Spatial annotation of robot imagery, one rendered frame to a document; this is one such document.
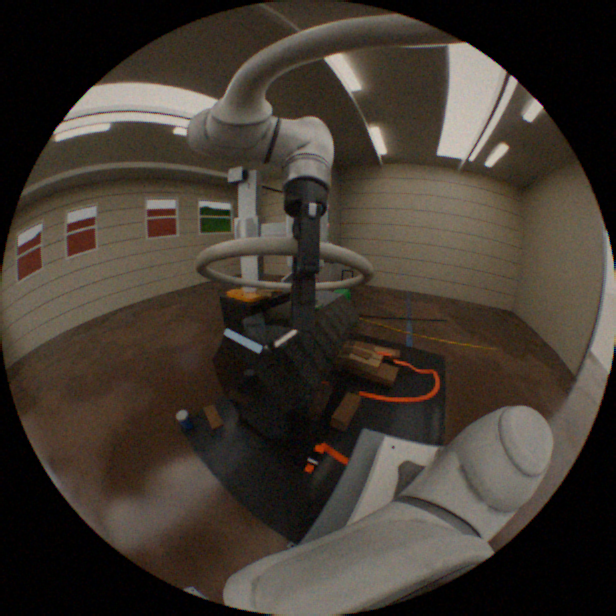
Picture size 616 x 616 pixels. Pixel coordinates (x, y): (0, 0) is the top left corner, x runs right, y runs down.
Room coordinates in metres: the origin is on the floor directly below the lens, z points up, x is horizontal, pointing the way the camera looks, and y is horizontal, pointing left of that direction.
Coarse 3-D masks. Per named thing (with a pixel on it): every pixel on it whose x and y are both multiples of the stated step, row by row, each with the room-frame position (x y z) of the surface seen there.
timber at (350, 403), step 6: (348, 396) 0.99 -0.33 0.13; (354, 396) 0.98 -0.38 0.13; (360, 396) 0.98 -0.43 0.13; (342, 402) 0.93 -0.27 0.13; (348, 402) 0.93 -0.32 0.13; (354, 402) 0.92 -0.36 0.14; (342, 408) 0.87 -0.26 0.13; (348, 408) 0.87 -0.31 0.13; (354, 408) 0.86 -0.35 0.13; (336, 414) 0.82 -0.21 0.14; (342, 414) 0.81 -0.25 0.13; (348, 414) 0.81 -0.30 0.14; (336, 420) 0.77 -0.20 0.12; (342, 420) 0.76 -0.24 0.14; (348, 420) 0.77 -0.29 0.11; (336, 426) 0.77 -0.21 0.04; (342, 426) 0.74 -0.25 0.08
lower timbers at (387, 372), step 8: (360, 344) 1.86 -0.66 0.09; (368, 344) 1.85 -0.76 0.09; (392, 360) 1.57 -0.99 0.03; (344, 368) 1.46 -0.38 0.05; (352, 368) 1.40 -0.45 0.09; (384, 368) 1.35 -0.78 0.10; (392, 368) 1.34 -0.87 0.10; (360, 376) 1.35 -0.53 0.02; (368, 376) 1.30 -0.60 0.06; (376, 376) 1.25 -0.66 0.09; (384, 376) 1.23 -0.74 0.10; (392, 376) 1.22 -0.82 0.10; (384, 384) 1.20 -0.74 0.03; (392, 384) 1.15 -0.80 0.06
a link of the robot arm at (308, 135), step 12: (288, 120) 0.32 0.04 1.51; (300, 120) 0.33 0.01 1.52; (312, 120) 0.35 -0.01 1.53; (276, 132) 0.30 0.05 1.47; (288, 132) 0.31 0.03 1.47; (300, 132) 0.31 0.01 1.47; (312, 132) 0.32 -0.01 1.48; (324, 132) 0.34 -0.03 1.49; (276, 144) 0.31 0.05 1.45; (288, 144) 0.31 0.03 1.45; (300, 144) 0.31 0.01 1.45; (312, 144) 0.32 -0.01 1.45; (324, 144) 0.33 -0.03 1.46; (276, 156) 0.33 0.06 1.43; (288, 156) 0.33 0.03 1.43; (324, 156) 0.33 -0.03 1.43
